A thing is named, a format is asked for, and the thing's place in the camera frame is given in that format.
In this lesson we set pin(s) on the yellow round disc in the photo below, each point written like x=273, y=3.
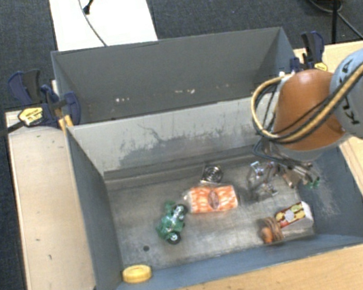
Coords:
x=137, y=273

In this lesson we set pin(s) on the brown and orange toy food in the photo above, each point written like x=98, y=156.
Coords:
x=270, y=230

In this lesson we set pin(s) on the silver metal coil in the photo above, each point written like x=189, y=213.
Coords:
x=212, y=173

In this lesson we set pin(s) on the pale wood flat board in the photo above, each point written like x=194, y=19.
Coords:
x=48, y=211

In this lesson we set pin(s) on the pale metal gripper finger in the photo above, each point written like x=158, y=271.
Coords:
x=253, y=177
x=270, y=179

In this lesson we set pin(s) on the grey metal bin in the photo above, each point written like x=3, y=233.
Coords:
x=179, y=134

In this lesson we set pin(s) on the small printed food box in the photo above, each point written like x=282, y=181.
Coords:
x=293, y=214

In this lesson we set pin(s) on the green toy car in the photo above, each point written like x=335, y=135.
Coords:
x=171, y=223

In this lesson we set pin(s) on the orange patterned packet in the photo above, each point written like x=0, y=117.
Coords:
x=213, y=198

